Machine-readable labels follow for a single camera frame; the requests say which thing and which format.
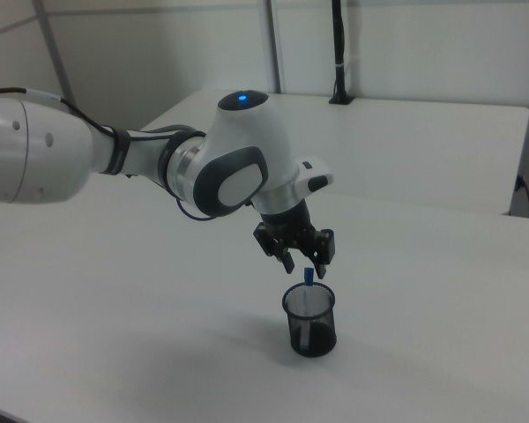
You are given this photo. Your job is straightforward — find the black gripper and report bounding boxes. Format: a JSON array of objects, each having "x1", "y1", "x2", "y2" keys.
[{"x1": 252, "y1": 200, "x2": 336, "y2": 280}]

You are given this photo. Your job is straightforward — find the black mesh pen cup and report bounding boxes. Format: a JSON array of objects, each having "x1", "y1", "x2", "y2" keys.
[{"x1": 281, "y1": 282, "x2": 339, "y2": 358}]

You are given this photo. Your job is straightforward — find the white side table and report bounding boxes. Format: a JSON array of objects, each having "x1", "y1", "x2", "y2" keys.
[{"x1": 138, "y1": 89, "x2": 529, "y2": 217}]

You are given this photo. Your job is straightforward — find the black camera stand pole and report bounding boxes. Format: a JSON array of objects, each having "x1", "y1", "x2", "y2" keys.
[{"x1": 328, "y1": 0, "x2": 354, "y2": 106}]

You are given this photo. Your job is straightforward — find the black cable with blue plug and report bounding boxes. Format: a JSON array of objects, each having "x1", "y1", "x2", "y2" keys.
[{"x1": 514, "y1": 174, "x2": 529, "y2": 219}]

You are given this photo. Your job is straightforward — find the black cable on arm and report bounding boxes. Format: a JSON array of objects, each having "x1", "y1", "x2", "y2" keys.
[{"x1": 0, "y1": 86, "x2": 118, "y2": 138}]

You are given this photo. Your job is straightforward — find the grey slanted partition frame post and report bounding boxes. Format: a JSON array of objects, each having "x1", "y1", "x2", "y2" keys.
[{"x1": 33, "y1": 0, "x2": 77, "y2": 108}]

